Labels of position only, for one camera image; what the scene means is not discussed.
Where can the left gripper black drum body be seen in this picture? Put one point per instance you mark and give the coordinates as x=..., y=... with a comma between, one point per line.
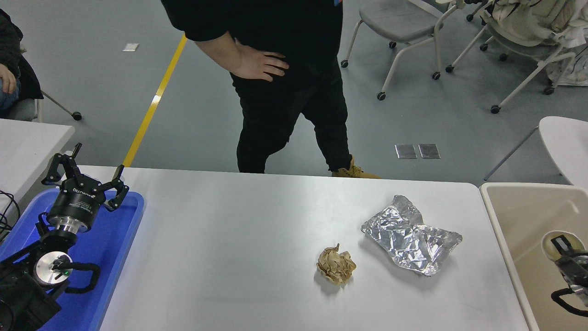
x=76, y=202

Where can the tan paper ball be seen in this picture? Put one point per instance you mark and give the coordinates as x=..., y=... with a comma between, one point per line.
x=336, y=265

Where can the standing person's right hand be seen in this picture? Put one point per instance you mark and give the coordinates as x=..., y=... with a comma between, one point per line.
x=259, y=65

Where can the grey wheeled chair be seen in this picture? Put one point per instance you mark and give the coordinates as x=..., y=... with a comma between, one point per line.
x=76, y=116

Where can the white-framed chair holding jacket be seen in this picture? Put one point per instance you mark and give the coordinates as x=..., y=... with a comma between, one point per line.
x=519, y=40

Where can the white side table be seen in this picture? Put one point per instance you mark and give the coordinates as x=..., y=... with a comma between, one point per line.
x=27, y=147

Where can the seated person's hand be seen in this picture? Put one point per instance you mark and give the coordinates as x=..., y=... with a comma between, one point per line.
x=7, y=80

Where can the white paper cup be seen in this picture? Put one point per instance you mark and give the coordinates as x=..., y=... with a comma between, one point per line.
x=547, y=246

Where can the standing person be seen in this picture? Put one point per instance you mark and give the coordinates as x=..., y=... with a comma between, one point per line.
x=285, y=27

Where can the standing person's right forearm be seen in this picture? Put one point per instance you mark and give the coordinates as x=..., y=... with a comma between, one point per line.
x=216, y=48

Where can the silver foil tray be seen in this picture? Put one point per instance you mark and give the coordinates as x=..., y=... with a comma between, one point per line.
x=404, y=239

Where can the metal floor plate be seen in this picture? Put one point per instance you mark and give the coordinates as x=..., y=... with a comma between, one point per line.
x=405, y=151
x=429, y=151

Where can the large pale plastic bin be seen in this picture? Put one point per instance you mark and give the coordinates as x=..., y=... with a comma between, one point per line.
x=523, y=216

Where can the cream jacket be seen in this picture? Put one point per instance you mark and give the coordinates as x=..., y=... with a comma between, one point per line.
x=528, y=18

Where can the yellow floor tape line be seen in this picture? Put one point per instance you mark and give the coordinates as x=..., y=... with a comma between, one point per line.
x=151, y=108

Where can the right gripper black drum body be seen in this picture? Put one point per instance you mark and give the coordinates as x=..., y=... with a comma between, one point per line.
x=574, y=269

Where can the white rounded table with leg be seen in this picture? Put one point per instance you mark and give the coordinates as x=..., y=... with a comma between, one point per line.
x=565, y=142

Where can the empty grey white-framed chair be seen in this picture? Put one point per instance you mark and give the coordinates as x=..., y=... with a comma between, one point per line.
x=395, y=20

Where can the seated person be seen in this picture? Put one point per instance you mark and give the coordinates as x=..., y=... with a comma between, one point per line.
x=20, y=59

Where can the white patterned cloth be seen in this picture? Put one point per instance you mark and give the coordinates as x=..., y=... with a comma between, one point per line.
x=572, y=71

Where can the white chair frame with casters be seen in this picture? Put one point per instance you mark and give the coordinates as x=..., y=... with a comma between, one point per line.
x=470, y=17

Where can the blue plastic tray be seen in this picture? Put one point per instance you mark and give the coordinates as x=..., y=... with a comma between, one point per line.
x=105, y=266

